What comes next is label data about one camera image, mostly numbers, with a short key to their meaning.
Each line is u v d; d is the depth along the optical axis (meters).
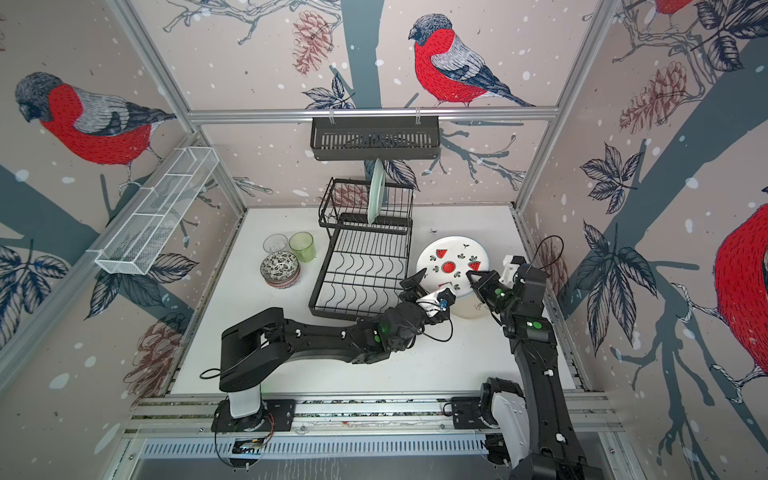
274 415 0.73
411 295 0.69
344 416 0.75
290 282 0.93
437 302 0.63
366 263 1.01
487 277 0.68
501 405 0.61
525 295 0.57
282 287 0.93
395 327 0.58
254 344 0.50
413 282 0.69
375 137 1.06
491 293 0.68
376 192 0.78
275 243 1.04
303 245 1.04
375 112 0.94
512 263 0.72
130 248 0.70
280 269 0.98
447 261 0.83
